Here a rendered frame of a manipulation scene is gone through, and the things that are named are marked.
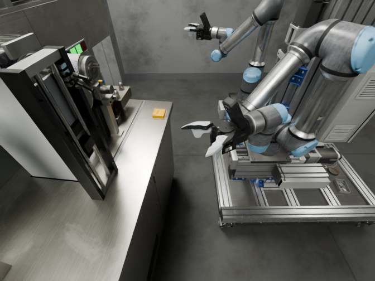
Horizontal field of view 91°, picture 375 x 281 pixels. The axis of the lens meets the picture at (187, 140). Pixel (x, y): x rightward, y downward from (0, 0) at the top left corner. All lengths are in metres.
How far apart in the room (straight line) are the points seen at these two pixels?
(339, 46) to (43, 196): 1.20
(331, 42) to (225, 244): 1.44
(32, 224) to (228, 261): 1.26
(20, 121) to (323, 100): 1.04
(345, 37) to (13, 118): 1.05
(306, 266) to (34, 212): 1.72
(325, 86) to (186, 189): 1.42
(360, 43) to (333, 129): 0.72
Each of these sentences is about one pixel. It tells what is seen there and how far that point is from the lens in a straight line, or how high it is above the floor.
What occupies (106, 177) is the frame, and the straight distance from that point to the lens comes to 0.90.
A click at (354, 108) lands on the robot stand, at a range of 1.35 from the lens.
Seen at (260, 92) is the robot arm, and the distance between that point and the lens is 0.79.
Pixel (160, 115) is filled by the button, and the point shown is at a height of 0.92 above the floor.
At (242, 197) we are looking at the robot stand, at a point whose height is 0.21.
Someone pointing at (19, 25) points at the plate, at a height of 1.39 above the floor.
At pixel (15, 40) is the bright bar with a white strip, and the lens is 0.68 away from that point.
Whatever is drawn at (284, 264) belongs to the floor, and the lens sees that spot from 1.79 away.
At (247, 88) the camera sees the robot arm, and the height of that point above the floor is 0.95.
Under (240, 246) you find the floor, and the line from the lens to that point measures 1.72.
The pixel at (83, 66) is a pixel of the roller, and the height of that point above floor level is 1.29.
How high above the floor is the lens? 1.61
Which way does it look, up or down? 45 degrees down
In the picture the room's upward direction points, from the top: straight up
